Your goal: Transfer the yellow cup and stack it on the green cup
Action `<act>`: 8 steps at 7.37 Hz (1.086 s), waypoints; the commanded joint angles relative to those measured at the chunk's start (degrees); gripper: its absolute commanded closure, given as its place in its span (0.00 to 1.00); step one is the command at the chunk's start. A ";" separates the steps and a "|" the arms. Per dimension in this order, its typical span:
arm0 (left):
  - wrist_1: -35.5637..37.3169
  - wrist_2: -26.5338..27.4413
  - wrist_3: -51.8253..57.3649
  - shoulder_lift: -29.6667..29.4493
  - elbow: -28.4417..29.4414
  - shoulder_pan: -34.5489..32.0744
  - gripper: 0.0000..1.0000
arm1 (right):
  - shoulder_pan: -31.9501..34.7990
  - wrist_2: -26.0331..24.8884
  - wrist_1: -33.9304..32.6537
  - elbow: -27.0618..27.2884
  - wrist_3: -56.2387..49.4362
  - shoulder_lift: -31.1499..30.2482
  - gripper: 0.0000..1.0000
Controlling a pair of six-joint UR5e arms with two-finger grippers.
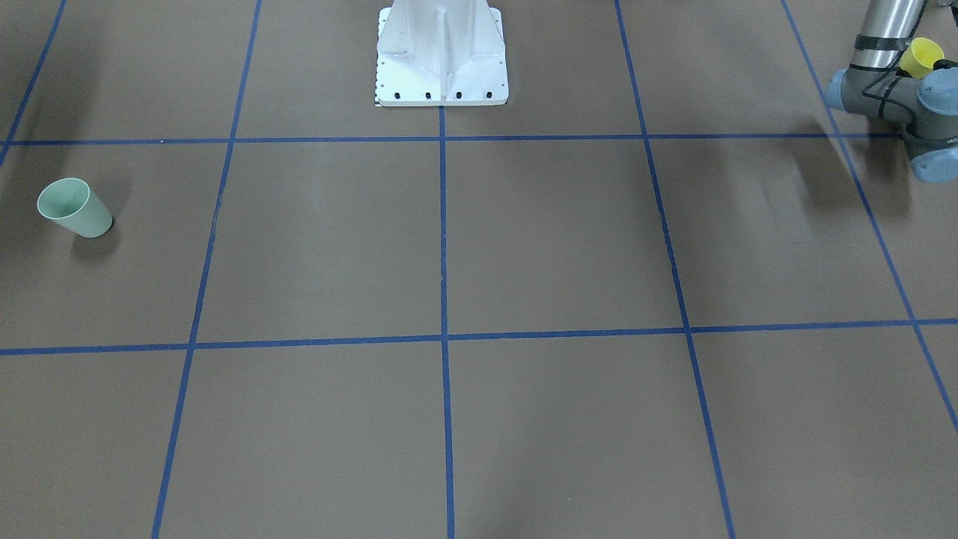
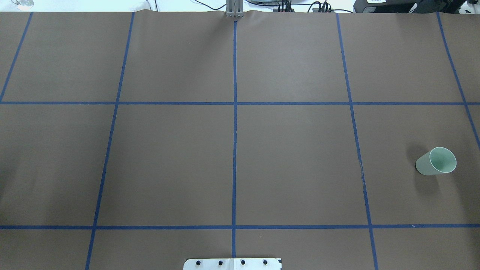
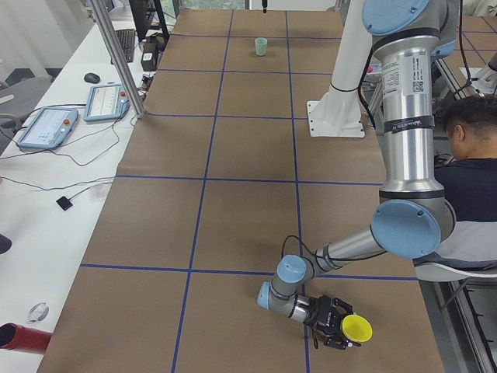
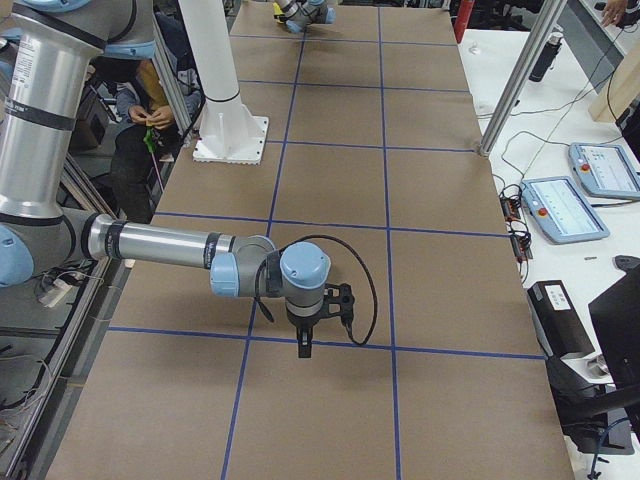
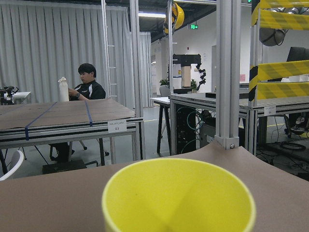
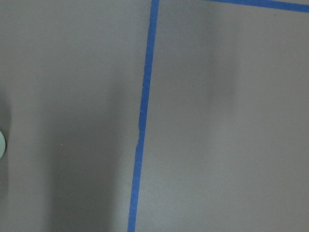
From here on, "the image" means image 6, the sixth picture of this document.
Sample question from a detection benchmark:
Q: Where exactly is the light green plastic cup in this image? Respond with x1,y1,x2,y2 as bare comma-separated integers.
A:
0,131,6,159

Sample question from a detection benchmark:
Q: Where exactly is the brown paper table cover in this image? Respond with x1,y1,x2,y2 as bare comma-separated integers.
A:
0,0,309,232

